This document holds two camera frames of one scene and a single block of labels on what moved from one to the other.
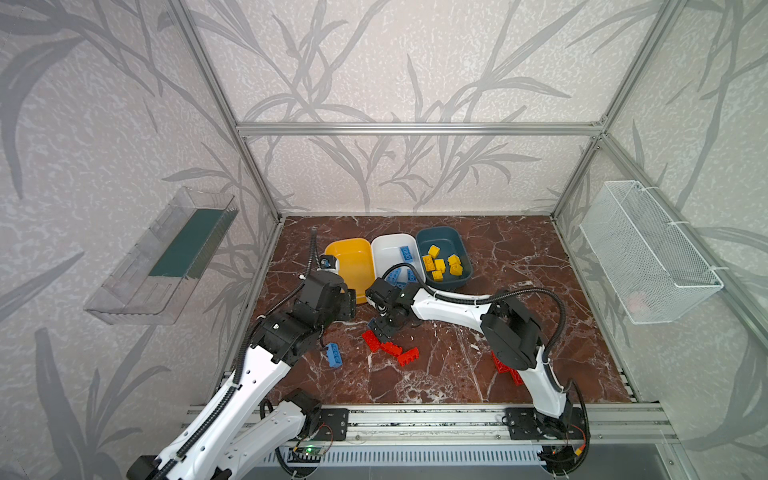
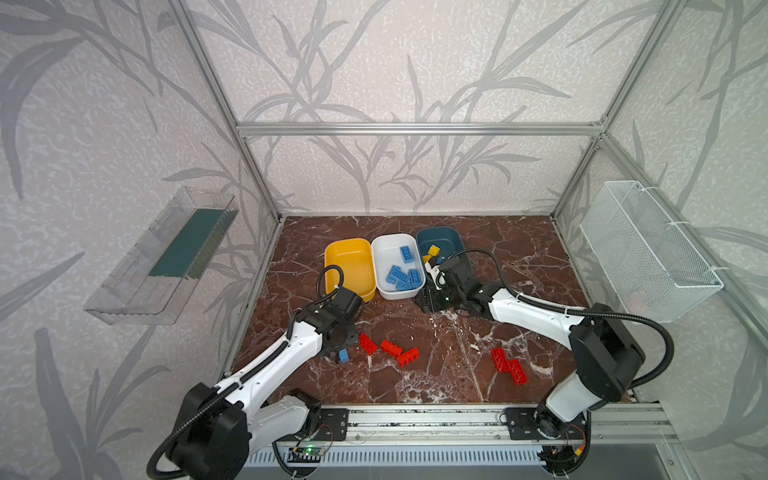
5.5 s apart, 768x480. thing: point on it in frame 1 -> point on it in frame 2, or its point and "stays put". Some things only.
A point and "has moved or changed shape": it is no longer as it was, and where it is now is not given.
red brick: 391,348 stays put
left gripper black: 346,304 -> 339,339
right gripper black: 381,309 -> 435,292
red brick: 371,340 has moved or changed shape
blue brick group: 406,253 stays put
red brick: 501,367 stays put
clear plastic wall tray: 159,278 stays put
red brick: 409,356 stays put
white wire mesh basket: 654,272 stays put
